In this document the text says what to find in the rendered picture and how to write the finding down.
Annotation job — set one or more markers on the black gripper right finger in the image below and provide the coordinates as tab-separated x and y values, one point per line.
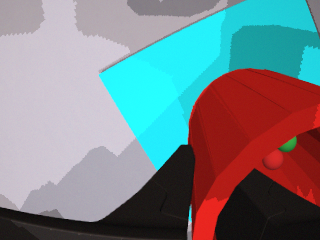
262	209

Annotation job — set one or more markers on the green marble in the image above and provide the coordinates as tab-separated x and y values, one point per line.
289	146

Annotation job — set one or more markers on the red cup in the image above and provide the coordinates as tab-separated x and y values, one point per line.
238	119

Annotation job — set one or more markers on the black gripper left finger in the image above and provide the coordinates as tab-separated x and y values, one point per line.
158	211

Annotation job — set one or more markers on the red ball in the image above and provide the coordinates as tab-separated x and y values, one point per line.
274	160

